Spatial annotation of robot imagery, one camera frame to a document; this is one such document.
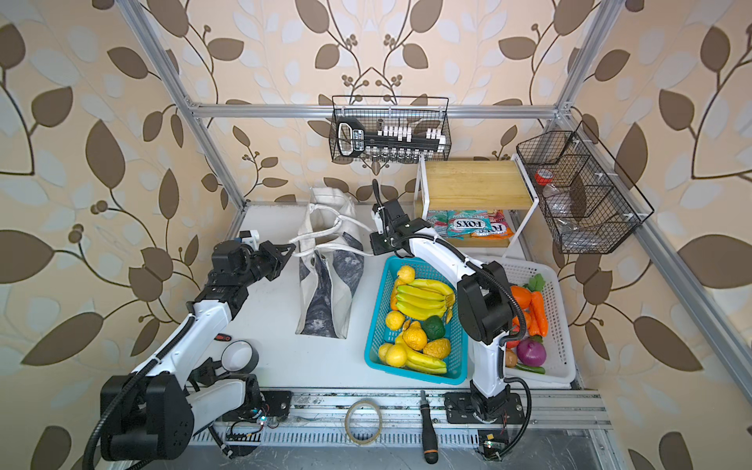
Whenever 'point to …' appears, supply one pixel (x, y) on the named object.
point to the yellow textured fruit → (414, 337)
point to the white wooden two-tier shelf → (475, 203)
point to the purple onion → (531, 353)
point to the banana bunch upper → (425, 300)
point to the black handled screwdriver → (429, 437)
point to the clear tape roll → (348, 420)
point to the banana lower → (420, 361)
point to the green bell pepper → (434, 327)
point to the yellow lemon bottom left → (394, 354)
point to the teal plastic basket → (383, 274)
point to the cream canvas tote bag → (331, 256)
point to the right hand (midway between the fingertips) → (377, 244)
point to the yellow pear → (406, 274)
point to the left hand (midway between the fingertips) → (295, 243)
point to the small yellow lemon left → (395, 319)
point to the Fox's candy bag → (465, 223)
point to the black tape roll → (254, 361)
